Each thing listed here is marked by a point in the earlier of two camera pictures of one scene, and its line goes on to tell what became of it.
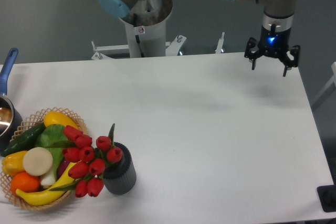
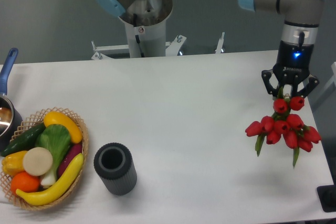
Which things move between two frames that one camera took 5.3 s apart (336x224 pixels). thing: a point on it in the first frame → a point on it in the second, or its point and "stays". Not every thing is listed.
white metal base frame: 171,49 stays
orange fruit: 24,182 stays
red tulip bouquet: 89,163 → 283,125
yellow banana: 43,198 stays
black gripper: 274,44 → 293,67
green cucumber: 24,142 stays
